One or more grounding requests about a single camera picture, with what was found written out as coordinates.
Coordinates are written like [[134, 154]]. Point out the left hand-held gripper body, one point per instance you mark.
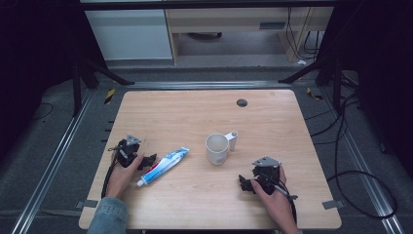
[[127, 152]]

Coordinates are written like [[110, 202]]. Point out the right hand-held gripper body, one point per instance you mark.
[[267, 172]]

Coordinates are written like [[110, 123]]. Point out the blue and white toothpaste tube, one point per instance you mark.
[[164, 165]]

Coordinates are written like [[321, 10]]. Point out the white cup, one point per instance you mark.
[[217, 150]]

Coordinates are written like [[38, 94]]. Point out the person's left hand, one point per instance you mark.
[[119, 178]]

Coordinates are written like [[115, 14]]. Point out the person's right hand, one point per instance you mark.
[[279, 208]]

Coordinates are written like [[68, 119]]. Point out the yellow and black tape strip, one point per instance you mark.
[[314, 94], [109, 96]]

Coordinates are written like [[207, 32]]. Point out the grey tape piece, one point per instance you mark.
[[87, 203], [332, 204]]

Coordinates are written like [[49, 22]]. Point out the dark round table grommet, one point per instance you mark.
[[242, 103]]

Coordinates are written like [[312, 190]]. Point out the black stand leg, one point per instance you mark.
[[77, 87], [336, 81]]

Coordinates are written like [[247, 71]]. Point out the white cabinet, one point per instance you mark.
[[130, 34]]

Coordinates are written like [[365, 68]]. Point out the metal floor rail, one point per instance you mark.
[[52, 165], [367, 182]]

